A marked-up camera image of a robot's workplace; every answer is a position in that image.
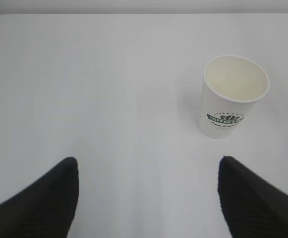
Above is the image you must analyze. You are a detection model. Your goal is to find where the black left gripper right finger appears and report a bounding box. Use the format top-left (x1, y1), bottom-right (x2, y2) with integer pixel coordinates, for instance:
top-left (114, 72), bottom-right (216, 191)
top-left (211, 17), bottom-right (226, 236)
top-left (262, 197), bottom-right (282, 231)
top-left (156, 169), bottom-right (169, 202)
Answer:
top-left (218, 156), bottom-right (288, 238)

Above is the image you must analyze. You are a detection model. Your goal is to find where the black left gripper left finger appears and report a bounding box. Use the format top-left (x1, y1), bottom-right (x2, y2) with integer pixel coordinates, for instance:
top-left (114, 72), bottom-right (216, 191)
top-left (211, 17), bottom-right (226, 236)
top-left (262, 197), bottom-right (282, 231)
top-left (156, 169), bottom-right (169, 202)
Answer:
top-left (0, 157), bottom-right (79, 238)

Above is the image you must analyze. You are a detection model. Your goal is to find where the white paper coffee cup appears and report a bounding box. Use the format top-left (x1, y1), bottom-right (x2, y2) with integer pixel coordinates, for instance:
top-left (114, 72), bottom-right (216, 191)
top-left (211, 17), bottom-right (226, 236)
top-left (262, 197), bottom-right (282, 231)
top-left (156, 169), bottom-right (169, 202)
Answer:
top-left (198, 55), bottom-right (270, 139)

